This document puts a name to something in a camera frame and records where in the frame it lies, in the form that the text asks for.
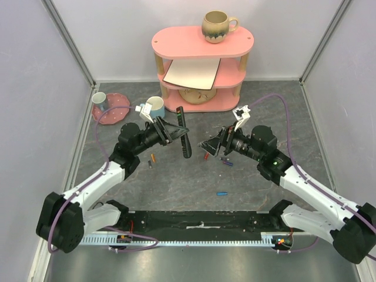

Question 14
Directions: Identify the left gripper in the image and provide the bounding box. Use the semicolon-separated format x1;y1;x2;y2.
133;115;189;155

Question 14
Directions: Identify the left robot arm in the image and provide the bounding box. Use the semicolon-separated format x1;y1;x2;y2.
36;117;189;253

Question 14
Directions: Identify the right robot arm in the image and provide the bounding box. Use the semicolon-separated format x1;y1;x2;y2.
199;125;375;264

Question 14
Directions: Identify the light blue mug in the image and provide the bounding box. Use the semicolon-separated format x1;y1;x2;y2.
145;96;165;119

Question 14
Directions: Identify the beige floral bowl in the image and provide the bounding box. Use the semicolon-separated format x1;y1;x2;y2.
178;88;217;105

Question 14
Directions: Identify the white square plate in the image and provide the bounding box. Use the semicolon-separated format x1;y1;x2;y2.
163;58;221;90

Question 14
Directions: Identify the pink dotted plate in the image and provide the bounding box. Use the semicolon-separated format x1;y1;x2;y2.
91;93;130;125

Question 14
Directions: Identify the grey small mug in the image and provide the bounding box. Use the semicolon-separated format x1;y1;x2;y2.
91;92;110;112

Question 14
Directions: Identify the pink three-tier shelf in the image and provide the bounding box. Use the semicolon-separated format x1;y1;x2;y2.
152;26;254;112

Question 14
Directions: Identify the beige ceramic mug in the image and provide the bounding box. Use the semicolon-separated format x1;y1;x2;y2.
202;11;240;43

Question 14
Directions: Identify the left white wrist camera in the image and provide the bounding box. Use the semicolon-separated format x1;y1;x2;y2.
135;103;153;123

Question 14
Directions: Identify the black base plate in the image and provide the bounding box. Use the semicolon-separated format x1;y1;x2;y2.
115;210;290;232

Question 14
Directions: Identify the grey slotted cable duct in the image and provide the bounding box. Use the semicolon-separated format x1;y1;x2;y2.
79;231;294;247

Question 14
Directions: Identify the left aluminium frame post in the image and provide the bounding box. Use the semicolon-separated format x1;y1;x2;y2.
41;0;96;88

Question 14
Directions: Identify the aluminium frame post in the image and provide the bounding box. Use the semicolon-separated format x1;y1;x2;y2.
299;0;353;85
41;0;96;88

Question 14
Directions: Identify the right aluminium frame post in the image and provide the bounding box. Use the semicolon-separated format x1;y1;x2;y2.
299;0;353;85

